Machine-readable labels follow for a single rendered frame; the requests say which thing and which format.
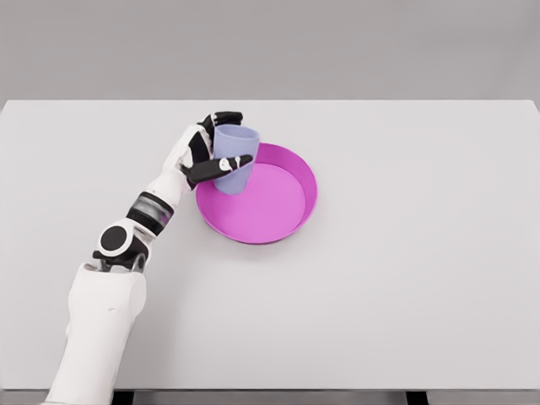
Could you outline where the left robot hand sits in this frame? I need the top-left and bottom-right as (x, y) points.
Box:
(160, 111), (255, 186)

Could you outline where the lavender cup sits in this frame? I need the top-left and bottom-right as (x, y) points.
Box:
(211, 124), (261, 196)

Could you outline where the magenta plate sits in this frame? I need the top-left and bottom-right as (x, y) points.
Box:
(195, 143), (319, 246)

